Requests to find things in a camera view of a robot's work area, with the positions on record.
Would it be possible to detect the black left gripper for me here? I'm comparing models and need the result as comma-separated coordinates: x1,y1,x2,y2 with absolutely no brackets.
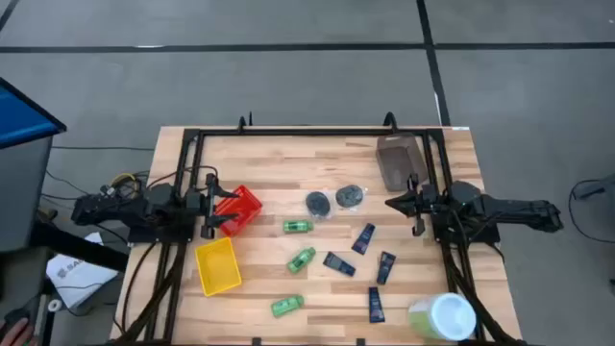
185,173,240,240

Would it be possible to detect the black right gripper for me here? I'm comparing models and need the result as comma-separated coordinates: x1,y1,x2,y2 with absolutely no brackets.
384,173,441,237

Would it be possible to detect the dark blue toiletry tube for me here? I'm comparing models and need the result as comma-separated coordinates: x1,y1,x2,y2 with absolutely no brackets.
322,251,357,278
376,250,398,285
368,286,386,324
351,222,377,256

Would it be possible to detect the small green bottle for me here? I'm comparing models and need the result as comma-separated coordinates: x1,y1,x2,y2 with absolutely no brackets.
283,219,314,235
270,294,306,318
286,246,317,275

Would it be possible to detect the red plastic basket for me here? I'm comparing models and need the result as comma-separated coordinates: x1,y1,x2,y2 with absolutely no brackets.
214,185,264,238

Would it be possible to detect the clear grey plastic bin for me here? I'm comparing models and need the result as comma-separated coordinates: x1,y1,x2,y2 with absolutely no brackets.
375,134,429,192

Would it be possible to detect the grey round item in bag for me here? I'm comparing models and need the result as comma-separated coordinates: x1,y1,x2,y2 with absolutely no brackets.
334,184,369,211

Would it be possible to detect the yellow plastic basket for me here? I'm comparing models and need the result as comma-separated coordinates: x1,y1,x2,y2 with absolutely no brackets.
194,236,243,298

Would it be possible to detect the black round item in bag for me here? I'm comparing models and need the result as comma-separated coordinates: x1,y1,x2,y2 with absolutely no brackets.
305,190,333,220

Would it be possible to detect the green canister with white lid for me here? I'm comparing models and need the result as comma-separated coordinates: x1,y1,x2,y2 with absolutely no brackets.
406,291,478,342

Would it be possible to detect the black desk bar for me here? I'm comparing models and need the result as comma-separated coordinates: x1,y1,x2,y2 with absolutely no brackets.
31,220,129,273

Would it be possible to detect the white printed paper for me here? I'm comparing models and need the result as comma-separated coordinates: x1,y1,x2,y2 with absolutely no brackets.
46,233,119,309

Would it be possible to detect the grey monitor stand box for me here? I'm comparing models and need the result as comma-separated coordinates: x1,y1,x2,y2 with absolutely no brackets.
0,136,54,254

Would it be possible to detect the blue screen monitor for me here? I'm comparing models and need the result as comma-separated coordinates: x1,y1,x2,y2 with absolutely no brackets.
0,76,67,150

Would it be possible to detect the black computer mouse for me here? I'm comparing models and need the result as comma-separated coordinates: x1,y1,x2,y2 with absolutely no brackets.
3,307,33,331

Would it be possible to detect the person's hand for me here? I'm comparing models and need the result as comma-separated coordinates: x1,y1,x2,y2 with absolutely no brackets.
0,317,36,346

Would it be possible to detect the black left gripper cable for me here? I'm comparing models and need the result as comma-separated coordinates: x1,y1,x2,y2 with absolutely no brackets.
146,164,220,191

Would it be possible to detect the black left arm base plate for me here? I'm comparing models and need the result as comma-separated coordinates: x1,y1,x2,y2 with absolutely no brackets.
127,223,196,244

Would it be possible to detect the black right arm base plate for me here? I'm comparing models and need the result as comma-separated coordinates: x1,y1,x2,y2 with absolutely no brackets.
431,210,501,244

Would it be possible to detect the yellow cable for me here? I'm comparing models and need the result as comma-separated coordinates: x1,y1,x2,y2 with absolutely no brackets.
111,172,141,194

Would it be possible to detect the black metal table frame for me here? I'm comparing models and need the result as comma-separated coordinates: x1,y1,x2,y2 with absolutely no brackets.
146,111,486,346

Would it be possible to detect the black cable bundle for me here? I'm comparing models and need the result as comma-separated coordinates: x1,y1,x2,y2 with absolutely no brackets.
113,242,187,343
440,242,526,346

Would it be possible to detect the thin black floor cable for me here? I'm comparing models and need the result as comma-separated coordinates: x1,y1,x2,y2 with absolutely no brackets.
51,145,156,152

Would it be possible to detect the black floor cable loop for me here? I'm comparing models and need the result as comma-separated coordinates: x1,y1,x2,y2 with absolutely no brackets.
568,178,615,244

